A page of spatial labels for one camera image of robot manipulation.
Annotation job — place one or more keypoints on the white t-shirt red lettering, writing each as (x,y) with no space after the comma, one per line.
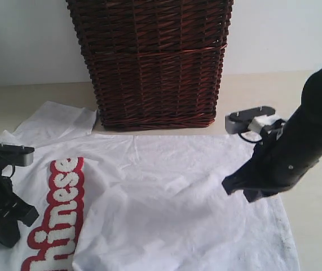
(123,202)

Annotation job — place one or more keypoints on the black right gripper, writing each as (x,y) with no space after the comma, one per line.
(275,167)

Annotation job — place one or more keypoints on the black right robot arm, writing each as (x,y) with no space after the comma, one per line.
(305,124)

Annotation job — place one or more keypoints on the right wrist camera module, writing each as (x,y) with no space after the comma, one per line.
(254,119)

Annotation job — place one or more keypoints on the dark brown wicker basket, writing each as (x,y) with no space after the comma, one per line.
(153,64)

